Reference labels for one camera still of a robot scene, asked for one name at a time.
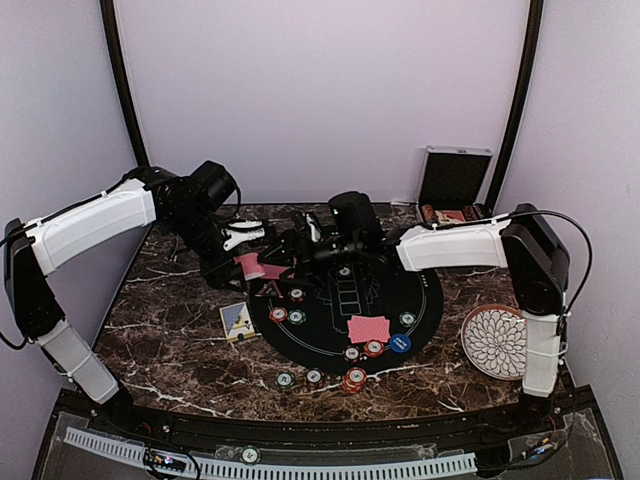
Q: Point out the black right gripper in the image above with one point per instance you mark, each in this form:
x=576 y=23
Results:
x=304 y=248

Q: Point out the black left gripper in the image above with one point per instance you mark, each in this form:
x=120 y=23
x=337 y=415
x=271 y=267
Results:
x=217 y=272

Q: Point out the red-backed playing card deck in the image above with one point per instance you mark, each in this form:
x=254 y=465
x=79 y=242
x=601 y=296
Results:
x=250 y=266

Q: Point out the black chip seat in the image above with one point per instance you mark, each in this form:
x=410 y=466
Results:
x=297 y=295

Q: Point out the green chip seat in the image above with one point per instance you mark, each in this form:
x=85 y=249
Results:
x=296 y=317
x=407 y=319

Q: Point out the red-backed card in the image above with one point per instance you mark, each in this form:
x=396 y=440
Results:
x=360 y=322
x=372 y=331

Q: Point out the black 100 poker chip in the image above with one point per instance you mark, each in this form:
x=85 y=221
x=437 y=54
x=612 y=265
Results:
x=351 y=354

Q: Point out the green poker chip stack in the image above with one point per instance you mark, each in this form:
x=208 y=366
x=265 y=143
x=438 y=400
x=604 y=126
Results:
x=285 y=381

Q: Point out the black poker chip stack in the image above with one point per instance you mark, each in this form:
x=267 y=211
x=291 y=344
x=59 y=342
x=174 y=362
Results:
x=314 y=378

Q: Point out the red poker chip stack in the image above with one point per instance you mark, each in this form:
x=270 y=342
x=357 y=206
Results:
x=354 y=380

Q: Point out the red-backed card seat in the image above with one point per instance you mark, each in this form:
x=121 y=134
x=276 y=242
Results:
x=275 y=272

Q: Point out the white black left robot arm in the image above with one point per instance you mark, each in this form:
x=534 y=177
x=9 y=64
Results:
x=186 y=205

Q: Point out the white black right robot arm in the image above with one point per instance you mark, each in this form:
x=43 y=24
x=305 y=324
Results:
x=521 y=241

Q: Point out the yellow blue card box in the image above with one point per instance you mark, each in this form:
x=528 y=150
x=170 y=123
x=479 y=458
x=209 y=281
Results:
x=237 y=322

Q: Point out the red triangular all-in marker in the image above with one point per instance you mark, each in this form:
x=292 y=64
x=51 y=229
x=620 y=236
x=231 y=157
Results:
x=269 y=290

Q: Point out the round black poker mat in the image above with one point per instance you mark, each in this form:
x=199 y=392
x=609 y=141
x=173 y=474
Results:
x=350 y=311

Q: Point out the blue round blind button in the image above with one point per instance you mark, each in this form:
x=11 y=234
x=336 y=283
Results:
x=400 y=343

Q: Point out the aluminium poker chip case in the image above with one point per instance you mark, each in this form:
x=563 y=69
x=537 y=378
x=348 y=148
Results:
x=450 y=181

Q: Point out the floral patterned ceramic plate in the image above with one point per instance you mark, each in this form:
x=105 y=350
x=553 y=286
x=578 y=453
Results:
x=493 y=338

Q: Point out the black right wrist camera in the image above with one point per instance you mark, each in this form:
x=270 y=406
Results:
x=353 y=213

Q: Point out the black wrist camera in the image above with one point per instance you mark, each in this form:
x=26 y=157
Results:
x=213 y=185
x=353 y=213

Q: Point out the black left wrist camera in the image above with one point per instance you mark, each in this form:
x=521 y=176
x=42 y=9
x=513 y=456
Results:
x=213 y=185

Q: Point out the green chip on rail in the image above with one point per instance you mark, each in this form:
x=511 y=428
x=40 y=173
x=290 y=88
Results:
x=250 y=455

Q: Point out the white slotted cable duct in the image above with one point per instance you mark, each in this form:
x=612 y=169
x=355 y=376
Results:
x=167 y=464

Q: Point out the black left frame post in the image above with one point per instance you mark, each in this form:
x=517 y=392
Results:
x=119 y=72

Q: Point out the black frame post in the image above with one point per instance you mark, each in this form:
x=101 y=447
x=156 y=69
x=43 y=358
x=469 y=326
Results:
x=119 y=72
x=521 y=89

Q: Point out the black front rail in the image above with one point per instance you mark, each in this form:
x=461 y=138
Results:
x=575 y=418

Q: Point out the black right frame post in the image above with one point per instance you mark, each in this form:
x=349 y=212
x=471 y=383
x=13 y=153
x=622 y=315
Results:
x=521 y=89

